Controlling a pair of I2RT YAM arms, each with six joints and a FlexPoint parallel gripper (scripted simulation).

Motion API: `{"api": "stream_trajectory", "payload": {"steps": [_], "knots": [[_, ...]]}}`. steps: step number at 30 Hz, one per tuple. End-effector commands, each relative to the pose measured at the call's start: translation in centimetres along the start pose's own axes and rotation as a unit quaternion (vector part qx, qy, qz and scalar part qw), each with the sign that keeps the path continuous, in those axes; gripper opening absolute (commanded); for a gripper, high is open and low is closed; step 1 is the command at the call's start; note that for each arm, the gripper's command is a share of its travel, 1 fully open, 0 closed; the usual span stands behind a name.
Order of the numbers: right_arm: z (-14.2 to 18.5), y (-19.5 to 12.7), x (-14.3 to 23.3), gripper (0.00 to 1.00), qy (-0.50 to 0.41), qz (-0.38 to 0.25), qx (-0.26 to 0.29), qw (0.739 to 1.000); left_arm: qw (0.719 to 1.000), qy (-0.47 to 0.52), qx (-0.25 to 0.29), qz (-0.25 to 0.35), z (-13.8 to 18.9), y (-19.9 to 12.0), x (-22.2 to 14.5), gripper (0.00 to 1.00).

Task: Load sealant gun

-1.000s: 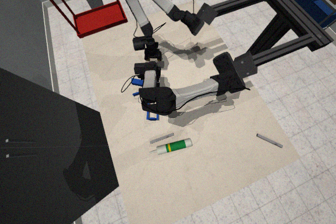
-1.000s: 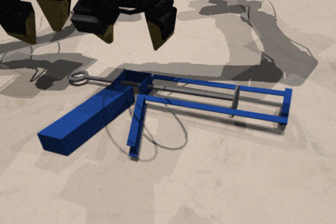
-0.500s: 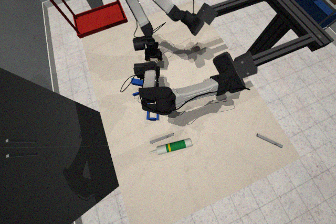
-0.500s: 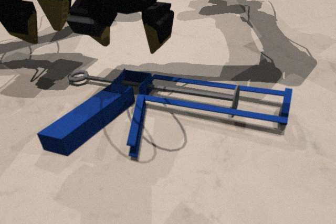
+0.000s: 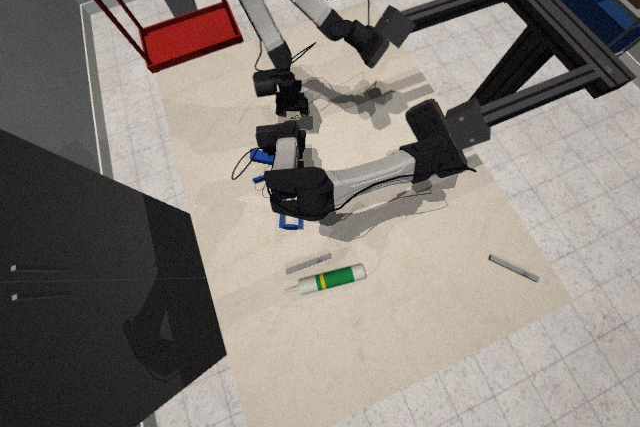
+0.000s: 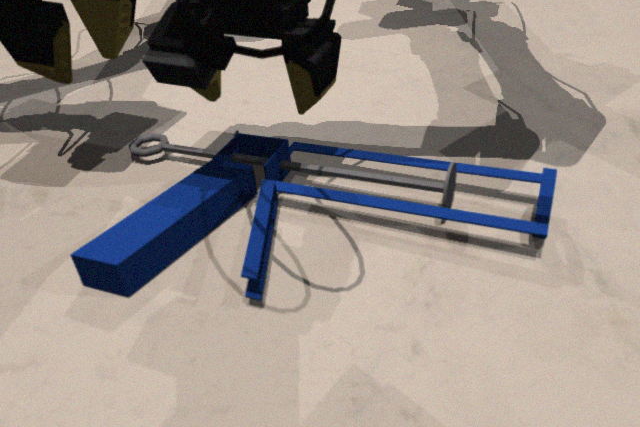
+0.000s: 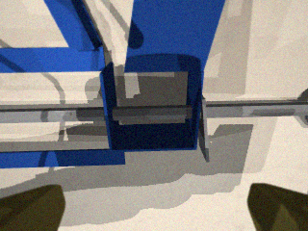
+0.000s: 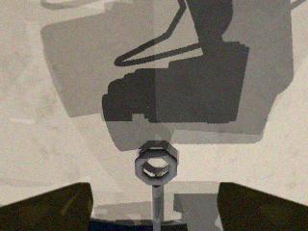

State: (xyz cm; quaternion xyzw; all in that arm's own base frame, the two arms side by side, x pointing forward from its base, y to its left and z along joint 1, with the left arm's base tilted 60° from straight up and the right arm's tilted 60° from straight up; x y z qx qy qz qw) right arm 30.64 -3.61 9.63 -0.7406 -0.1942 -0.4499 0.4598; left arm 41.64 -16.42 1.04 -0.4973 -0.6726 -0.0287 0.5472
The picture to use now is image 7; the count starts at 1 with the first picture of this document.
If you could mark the blue sealant gun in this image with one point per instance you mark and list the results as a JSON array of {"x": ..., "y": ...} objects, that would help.
[{"x": 164, "y": 36}]

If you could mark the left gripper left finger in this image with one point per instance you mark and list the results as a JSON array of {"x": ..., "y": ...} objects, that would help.
[{"x": 39, "y": 209}]

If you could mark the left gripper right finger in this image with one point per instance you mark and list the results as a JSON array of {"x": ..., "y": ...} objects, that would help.
[{"x": 274, "y": 208}]

